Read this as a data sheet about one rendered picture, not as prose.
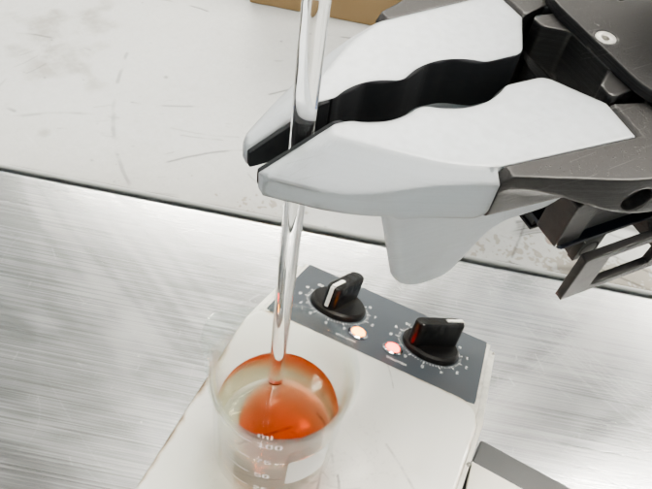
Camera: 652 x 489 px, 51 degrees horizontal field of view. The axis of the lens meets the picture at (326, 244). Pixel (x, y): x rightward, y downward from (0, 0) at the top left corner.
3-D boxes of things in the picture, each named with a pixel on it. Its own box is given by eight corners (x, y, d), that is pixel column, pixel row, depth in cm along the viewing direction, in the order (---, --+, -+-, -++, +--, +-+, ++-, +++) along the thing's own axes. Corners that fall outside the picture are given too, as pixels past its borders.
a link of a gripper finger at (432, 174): (295, 370, 19) (558, 269, 22) (314, 237, 14) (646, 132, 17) (252, 282, 20) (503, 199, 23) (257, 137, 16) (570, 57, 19)
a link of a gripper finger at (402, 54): (245, 269, 21) (501, 197, 23) (249, 122, 16) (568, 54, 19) (213, 195, 22) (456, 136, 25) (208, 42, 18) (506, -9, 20)
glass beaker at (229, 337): (356, 432, 30) (391, 342, 24) (288, 538, 27) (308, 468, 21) (246, 361, 32) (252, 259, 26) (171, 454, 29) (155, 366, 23)
